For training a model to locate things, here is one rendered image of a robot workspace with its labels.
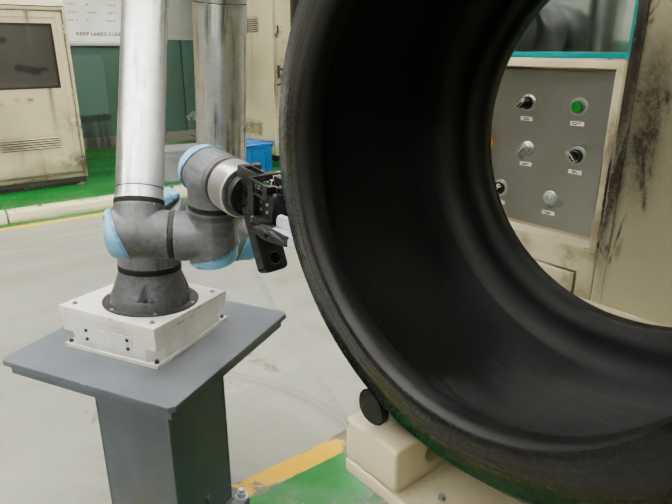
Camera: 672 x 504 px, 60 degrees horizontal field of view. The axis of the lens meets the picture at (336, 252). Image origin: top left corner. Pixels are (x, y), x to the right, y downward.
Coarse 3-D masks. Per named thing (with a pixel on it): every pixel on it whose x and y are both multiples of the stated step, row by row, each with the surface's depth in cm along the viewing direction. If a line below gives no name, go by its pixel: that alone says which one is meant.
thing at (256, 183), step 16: (240, 176) 92; (256, 176) 87; (272, 176) 89; (240, 192) 93; (256, 192) 87; (272, 192) 85; (240, 208) 94; (256, 208) 88; (272, 208) 85; (256, 224) 88; (272, 224) 86
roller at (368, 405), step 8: (368, 392) 66; (360, 400) 67; (368, 400) 66; (376, 400) 65; (360, 408) 68; (368, 408) 66; (376, 408) 65; (384, 408) 65; (368, 416) 67; (376, 416) 66; (384, 416) 65; (392, 416) 66; (376, 424) 66
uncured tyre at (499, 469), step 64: (320, 0) 52; (384, 0) 65; (448, 0) 70; (512, 0) 68; (320, 64) 56; (384, 64) 71; (448, 64) 76; (320, 128) 60; (384, 128) 76; (448, 128) 79; (320, 192) 61; (384, 192) 77; (448, 192) 81; (320, 256) 60; (384, 256) 75; (448, 256) 80; (512, 256) 76; (384, 320) 70; (448, 320) 74; (512, 320) 76; (576, 320) 71; (384, 384) 57; (448, 384) 66; (512, 384) 68; (576, 384) 68; (640, 384) 65; (448, 448) 52; (512, 448) 45; (576, 448) 41; (640, 448) 37
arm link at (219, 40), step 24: (192, 0) 117; (216, 0) 114; (240, 0) 116; (216, 24) 116; (240, 24) 118; (216, 48) 118; (240, 48) 120; (216, 72) 120; (240, 72) 122; (216, 96) 122; (240, 96) 125; (216, 120) 124; (240, 120) 127; (216, 144) 127; (240, 144) 130; (240, 240) 136
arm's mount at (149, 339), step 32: (192, 288) 153; (64, 320) 140; (96, 320) 135; (128, 320) 132; (160, 320) 133; (192, 320) 141; (224, 320) 154; (96, 352) 138; (128, 352) 134; (160, 352) 133
